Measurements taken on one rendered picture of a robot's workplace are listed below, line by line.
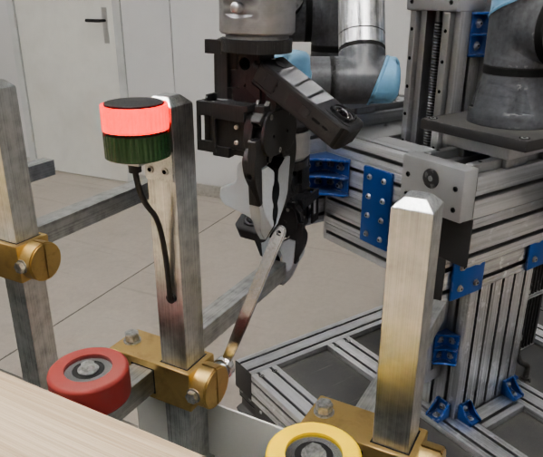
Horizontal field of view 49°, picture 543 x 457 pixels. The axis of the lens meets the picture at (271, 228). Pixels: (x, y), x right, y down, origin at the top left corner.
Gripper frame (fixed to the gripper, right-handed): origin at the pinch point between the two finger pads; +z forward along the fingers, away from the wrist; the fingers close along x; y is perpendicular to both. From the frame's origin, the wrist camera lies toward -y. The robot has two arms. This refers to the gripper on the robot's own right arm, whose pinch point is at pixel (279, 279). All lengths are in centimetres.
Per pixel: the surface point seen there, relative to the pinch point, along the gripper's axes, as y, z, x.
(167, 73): 229, 13, 199
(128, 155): -37.6, -31.3, -5.1
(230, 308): -16.9, -3.9, -1.5
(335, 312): 128, 86, 41
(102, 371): -40.5, -9.1, -1.3
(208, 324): -21.9, -4.3, -1.3
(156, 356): -32.2, -5.6, -1.1
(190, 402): -34.1, -2.7, -7.0
